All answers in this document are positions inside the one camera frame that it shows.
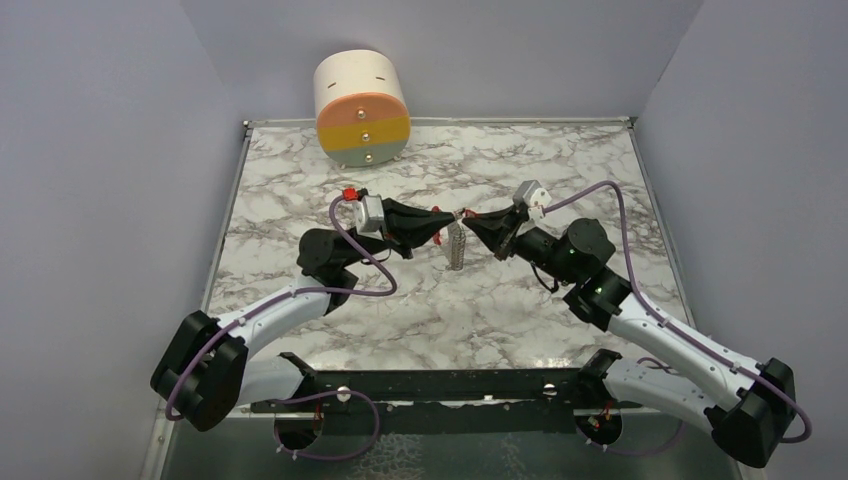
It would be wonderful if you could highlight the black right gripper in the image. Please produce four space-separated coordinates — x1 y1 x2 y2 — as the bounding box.
465 202 578 285

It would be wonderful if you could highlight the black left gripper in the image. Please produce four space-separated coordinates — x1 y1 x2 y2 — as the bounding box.
338 198 454 269

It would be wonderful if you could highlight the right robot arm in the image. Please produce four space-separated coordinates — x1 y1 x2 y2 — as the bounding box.
463 207 796 468

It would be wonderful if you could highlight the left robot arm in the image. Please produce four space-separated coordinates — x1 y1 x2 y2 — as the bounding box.
150 191 456 432

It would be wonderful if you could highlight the striped cylindrical drawer cabinet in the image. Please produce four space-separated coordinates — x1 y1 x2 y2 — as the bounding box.
313 49 411 168

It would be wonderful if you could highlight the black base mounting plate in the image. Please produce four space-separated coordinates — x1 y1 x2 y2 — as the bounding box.
182 354 713 435

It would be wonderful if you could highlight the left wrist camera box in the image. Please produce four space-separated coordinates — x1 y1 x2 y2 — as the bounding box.
342 188 385 239

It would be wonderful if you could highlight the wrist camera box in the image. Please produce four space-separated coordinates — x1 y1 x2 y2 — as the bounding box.
512 180 552 221
342 188 385 239

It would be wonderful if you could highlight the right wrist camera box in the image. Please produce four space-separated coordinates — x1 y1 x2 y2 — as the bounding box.
512 180 552 221

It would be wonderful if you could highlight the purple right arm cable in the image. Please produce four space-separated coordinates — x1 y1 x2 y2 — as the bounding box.
541 180 814 458

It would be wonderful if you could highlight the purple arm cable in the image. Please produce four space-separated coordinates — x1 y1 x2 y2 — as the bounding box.
541 180 814 458
164 195 399 462

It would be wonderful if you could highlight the aluminium frame rail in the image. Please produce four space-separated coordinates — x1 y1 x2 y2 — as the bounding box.
157 369 746 420

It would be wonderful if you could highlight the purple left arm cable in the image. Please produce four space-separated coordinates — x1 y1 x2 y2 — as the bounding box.
164 195 399 462

